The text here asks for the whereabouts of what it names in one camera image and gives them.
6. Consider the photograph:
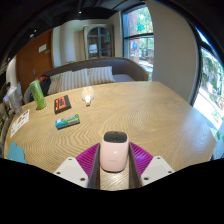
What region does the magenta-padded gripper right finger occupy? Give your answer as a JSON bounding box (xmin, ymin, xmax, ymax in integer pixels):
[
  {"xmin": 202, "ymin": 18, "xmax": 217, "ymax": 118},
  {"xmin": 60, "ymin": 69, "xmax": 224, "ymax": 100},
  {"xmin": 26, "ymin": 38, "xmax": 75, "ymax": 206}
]
[{"xmin": 127, "ymin": 141, "xmax": 176, "ymax": 189}]

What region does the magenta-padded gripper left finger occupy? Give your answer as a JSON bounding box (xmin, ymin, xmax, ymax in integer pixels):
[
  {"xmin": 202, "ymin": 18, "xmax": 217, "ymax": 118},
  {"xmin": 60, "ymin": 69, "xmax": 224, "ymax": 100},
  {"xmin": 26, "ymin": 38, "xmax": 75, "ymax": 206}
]
[{"xmin": 53, "ymin": 142, "xmax": 102, "ymax": 190}]

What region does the pink and black computer mouse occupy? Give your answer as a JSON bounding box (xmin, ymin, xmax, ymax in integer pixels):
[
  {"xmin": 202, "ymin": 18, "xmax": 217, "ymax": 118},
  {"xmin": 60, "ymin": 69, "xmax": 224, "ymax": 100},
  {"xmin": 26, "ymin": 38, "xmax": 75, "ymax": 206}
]
[{"xmin": 99, "ymin": 130, "xmax": 130, "ymax": 173}]

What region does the blue cloud-shaped mouse pad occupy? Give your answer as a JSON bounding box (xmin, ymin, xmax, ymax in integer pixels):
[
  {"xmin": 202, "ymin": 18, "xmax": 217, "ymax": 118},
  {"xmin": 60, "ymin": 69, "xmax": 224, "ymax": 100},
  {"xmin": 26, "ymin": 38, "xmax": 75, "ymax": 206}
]
[{"xmin": 6, "ymin": 141, "xmax": 28, "ymax": 165}]

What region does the green and blue tissue pack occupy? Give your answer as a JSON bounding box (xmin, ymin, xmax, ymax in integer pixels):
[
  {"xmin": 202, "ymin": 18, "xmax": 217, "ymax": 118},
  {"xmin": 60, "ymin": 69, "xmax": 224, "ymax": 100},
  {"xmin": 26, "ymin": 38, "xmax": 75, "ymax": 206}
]
[{"xmin": 54, "ymin": 113, "xmax": 81, "ymax": 130}]

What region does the black box with orange print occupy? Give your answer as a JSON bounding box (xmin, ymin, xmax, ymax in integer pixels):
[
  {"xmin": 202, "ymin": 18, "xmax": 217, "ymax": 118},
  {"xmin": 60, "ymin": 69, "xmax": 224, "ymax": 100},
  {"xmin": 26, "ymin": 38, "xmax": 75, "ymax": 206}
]
[{"xmin": 53, "ymin": 94, "xmax": 72, "ymax": 115}]

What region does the white sticker sheet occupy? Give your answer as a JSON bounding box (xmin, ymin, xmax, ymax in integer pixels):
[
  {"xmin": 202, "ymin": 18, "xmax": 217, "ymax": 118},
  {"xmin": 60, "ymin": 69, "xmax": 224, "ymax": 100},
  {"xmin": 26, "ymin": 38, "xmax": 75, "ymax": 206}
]
[{"xmin": 9, "ymin": 109, "xmax": 31, "ymax": 139}]

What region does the green drink can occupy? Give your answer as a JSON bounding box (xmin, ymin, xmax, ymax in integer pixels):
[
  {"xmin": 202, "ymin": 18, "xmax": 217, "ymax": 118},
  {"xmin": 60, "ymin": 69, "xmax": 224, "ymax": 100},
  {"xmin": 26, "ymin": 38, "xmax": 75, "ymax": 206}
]
[{"xmin": 29, "ymin": 79, "xmax": 48, "ymax": 110}]

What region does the striped cushion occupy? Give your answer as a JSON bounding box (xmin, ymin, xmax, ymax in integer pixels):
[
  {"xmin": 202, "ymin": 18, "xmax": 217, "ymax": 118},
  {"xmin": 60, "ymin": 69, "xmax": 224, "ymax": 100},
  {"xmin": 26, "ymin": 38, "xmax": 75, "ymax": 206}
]
[
  {"xmin": 47, "ymin": 73, "xmax": 65, "ymax": 96},
  {"xmin": 87, "ymin": 65, "xmax": 117, "ymax": 86},
  {"xmin": 60, "ymin": 68, "xmax": 91, "ymax": 92}
]

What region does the black bag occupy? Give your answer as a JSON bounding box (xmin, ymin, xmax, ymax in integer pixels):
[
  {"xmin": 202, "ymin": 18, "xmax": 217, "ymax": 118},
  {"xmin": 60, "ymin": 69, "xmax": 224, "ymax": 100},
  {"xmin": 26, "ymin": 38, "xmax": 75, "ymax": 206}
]
[{"xmin": 31, "ymin": 74, "xmax": 52, "ymax": 99}]

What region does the side window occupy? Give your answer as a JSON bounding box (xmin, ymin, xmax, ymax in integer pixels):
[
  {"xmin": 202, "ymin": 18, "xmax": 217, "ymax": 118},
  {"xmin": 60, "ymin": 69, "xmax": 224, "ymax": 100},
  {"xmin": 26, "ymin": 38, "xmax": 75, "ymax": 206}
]
[{"xmin": 193, "ymin": 29, "xmax": 224, "ymax": 134}]

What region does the brown wooden door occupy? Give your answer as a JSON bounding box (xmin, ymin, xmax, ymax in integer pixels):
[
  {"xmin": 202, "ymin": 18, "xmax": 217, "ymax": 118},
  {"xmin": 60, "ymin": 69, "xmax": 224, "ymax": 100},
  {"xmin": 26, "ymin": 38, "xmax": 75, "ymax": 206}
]
[{"xmin": 15, "ymin": 29, "xmax": 54, "ymax": 96}]

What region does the white door sign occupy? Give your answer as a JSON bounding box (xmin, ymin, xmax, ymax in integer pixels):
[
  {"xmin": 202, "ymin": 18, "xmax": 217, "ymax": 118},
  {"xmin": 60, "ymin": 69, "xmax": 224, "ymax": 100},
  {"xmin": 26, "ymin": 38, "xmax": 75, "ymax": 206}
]
[{"xmin": 38, "ymin": 43, "xmax": 48, "ymax": 54}]

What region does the large black-framed window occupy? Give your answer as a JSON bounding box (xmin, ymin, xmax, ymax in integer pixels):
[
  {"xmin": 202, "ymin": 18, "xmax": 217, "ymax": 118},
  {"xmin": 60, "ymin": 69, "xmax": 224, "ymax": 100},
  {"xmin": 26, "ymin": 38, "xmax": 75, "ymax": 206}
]
[{"xmin": 121, "ymin": 4, "xmax": 155, "ymax": 81}]

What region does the glass-door cabinet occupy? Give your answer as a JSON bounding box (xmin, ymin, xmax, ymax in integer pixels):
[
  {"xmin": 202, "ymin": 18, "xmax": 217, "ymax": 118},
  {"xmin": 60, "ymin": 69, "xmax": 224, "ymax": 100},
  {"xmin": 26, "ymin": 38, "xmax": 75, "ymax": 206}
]
[{"xmin": 83, "ymin": 23, "xmax": 115, "ymax": 61}]

